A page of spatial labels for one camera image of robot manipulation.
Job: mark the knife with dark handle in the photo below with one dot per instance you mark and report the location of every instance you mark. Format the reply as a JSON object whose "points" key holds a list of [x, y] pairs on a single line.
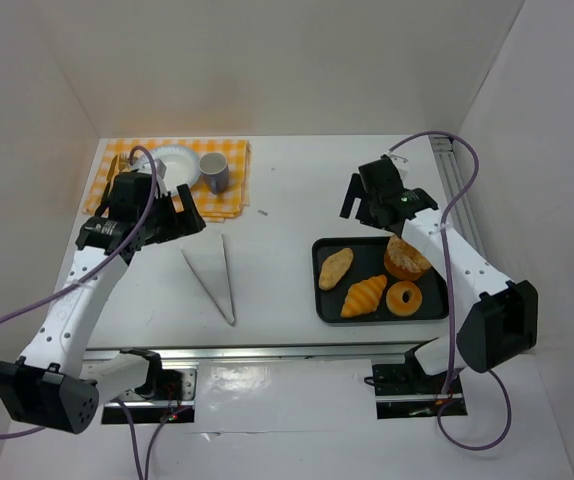
{"points": [[109, 178]]}

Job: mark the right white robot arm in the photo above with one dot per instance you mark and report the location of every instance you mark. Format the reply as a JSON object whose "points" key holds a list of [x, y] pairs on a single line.
{"points": [[492, 318]]}

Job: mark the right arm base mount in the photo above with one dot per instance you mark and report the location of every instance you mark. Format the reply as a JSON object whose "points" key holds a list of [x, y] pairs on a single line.
{"points": [[401, 393]]}

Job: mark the croissant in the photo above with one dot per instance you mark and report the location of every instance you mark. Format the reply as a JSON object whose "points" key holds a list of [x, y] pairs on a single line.
{"points": [[364, 297]]}

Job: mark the white paper plate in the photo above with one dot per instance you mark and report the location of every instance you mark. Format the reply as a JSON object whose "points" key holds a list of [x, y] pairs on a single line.
{"points": [[176, 165]]}

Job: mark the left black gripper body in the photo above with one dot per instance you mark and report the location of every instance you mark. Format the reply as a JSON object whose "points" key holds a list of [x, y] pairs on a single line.
{"points": [[172, 220]]}

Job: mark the aluminium rail right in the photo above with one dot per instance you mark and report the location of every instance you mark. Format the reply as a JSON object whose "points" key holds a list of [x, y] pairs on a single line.
{"points": [[453, 181]]}

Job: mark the aluminium rail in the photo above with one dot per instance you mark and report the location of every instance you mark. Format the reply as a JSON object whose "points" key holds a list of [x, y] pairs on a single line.
{"points": [[453, 181], [285, 352]]}

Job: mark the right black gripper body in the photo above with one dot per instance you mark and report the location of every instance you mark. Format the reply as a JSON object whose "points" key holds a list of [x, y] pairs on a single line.
{"points": [[363, 201]]}

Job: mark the aluminium rail front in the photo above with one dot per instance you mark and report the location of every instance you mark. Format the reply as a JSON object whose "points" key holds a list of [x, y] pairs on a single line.
{"points": [[285, 352]]}

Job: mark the ring donut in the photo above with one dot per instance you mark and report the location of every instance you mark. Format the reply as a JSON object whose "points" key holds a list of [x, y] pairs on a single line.
{"points": [[404, 298]]}

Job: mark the black tray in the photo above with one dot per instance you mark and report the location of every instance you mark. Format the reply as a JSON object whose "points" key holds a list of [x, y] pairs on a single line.
{"points": [[368, 262]]}

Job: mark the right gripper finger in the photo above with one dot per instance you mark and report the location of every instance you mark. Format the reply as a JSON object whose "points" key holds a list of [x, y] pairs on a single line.
{"points": [[355, 191], [366, 213]]}

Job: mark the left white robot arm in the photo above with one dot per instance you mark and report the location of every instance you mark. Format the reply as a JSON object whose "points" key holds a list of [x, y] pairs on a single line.
{"points": [[48, 385]]}

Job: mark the purple mug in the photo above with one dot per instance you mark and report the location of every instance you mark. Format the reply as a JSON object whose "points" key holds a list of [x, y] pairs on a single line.
{"points": [[215, 172]]}

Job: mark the metal tongs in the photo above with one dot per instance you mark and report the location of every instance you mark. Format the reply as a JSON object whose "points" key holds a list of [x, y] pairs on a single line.
{"points": [[207, 259]]}

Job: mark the oblong bread roll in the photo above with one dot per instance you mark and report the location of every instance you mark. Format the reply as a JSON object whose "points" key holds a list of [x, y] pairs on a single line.
{"points": [[334, 268]]}

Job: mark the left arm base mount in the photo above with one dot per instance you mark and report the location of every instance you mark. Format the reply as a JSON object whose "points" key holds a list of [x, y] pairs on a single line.
{"points": [[173, 400]]}

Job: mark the sugared round pastry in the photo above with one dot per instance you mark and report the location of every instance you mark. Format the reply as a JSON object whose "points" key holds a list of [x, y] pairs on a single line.
{"points": [[403, 261]]}

